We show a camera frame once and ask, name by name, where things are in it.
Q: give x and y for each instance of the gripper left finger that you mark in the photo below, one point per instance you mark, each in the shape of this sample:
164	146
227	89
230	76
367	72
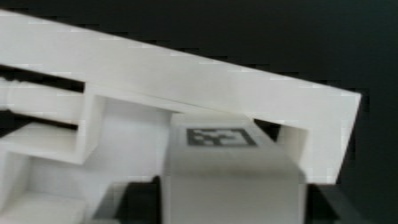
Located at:
131	204

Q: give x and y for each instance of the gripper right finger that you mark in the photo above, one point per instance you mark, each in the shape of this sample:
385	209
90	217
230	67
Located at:
330	209

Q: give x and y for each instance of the white chair leg tagged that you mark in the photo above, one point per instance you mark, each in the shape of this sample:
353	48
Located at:
232	181

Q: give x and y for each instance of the white chair seat part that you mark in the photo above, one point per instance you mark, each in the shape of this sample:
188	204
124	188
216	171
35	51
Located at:
90	146

